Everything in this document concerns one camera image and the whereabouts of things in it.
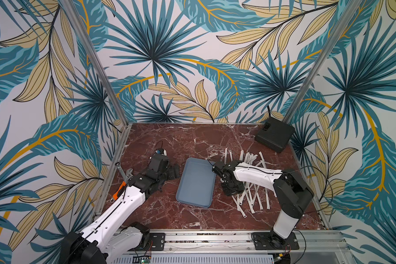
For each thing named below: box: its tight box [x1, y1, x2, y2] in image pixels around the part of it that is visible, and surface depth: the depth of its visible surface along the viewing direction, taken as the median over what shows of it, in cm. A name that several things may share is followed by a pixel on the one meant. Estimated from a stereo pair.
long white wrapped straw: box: [231, 195, 247, 219], surface depth 83 cm
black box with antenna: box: [254, 105, 295, 153], surface depth 110 cm
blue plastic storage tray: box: [175, 157, 217, 208], surface depth 90 cm
